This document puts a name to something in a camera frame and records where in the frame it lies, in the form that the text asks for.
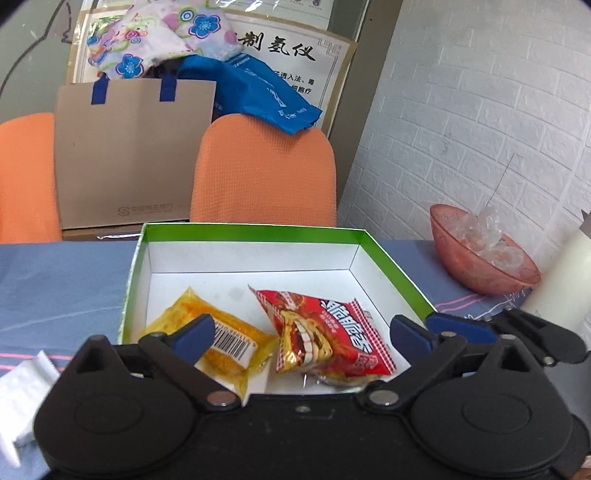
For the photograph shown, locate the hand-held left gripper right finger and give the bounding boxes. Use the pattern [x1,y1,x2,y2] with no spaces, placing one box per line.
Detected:
[358,315,546,411]

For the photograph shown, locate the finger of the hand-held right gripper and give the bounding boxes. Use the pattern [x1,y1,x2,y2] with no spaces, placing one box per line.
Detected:
[425,308,587,367]

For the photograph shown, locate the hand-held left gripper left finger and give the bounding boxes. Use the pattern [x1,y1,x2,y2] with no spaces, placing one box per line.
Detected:
[69,314,243,412]

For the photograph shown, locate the yellow snack packet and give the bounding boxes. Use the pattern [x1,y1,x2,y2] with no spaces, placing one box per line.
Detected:
[139,286,280,400]

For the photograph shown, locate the red snack packet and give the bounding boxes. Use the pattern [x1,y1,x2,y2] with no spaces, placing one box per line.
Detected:
[248,285,398,386]

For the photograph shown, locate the green and white cardboard box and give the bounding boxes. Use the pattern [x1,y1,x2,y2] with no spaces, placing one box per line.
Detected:
[117,222,435,407]

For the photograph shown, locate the pink translucent bowl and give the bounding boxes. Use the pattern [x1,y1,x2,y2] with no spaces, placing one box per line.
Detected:
[429,204,542,296]

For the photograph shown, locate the clear plastic wrappers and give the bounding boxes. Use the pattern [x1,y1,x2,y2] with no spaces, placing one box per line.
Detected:
[455,205,525,278]

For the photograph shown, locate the white cylindrical container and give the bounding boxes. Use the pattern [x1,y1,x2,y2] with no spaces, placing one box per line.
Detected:
[519,226,591,342]

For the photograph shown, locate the blue striped tablecloth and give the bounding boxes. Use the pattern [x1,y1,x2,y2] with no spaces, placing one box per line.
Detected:
[0,239,591,480]

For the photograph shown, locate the orange fabric chair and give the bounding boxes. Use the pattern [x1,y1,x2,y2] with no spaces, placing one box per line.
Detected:
[190,114,338,227]
[0,113,63,244]

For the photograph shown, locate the white ribbed plastic piece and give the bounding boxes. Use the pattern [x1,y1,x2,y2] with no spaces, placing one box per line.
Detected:
[0,350,61,469]

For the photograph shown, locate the blue plastic bag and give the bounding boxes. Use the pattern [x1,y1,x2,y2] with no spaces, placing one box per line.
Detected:
[178,54,322,136]

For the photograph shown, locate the floral printed cloth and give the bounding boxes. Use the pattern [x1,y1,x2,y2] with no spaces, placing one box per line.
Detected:
[85,0,243,80]

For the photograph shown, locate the brown paper bag blue handles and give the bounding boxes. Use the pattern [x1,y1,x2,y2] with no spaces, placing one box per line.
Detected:
[54,76,218,230]

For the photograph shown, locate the framed wall poster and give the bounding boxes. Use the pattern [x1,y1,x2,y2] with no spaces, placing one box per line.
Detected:
[69,9,360,134]

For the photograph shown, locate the laminated wall poster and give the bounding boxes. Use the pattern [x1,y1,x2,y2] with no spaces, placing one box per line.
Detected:
[88,0,331,31]

